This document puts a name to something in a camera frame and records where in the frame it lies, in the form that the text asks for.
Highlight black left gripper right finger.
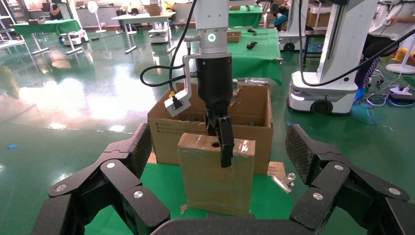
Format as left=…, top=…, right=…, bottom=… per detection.
left=285, top=124, right=415, bottom=235

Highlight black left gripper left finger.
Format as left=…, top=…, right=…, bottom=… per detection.
left=30, top=122, right=171, bottom=235

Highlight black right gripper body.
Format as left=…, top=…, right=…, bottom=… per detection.
left=195, top=57, right=233, bottom=129

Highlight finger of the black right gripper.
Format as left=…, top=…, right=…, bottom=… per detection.
left=207, top=112, right=220, bottom=137
left=218, top=116, right=235, bottom=168

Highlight small brown cardboard box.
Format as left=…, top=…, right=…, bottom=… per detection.
left=177, top=133, right=256, bottom=217

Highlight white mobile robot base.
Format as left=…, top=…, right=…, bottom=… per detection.
left=59, top=29, right=89, bottom=47
left=148, top=21, right=171, bottom=45
left=278, top=0, right=309, bottom=53

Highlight large open cardboard carton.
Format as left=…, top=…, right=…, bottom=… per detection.
left=147, top=82, right=274, bottom=176

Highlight silver metal bar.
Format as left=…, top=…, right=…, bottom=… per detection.
left=232, top=78, right=270, bottom=87

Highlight green covered table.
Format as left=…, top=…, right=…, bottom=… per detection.
left=12, top=19, right=82, bottom=55
left=227, top=28, right=283, bottom=87
left=228, top=5, right=264, bottom=28

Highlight silver binder clip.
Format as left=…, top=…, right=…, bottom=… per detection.
left=272, top=172, right=297, bottom=194

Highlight green table cloth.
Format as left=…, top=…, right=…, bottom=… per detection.
left=85, top=162, right=294, bottom=235

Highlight seated person blue trousers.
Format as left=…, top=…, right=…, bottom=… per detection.
left=268, top=0, right=290, bottom=27

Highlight white robot chassis with wheel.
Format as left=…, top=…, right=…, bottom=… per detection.
left=287, top=0, right=381, bottom=116

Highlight long white table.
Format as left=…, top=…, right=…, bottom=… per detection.
left=111, top=12, right=177, bottom=54

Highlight white power strip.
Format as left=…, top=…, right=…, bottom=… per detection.
left=388, top=85, right=415, bottom=105

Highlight white round base stand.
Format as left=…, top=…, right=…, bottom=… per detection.
left=385, top=34, right=415, bottom=75

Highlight white standing fan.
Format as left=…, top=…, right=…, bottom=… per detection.
left=87, top=0, right=108, bottom=34

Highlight person in white shirt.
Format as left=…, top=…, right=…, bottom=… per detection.
left=354, top=0, right=415, bottom=90

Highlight yellow plastic object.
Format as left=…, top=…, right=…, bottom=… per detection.
left=391, top=47, right=415, bottom=65

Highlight person in dark clothes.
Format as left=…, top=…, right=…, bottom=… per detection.
left=48, top=1, right=65, bottom=21

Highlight metal rack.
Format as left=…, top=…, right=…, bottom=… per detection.
left=0, top=0, right=27, bottom=51

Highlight silver camera mounting bracket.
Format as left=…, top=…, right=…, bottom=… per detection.
left=182, top=53, right=232, bottom=102

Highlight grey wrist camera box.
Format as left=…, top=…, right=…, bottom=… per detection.
left=163, top=90, right=192, bottom=118

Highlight black sheathed cable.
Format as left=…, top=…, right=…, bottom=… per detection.
left=140, top=0, right=198, bottom=98

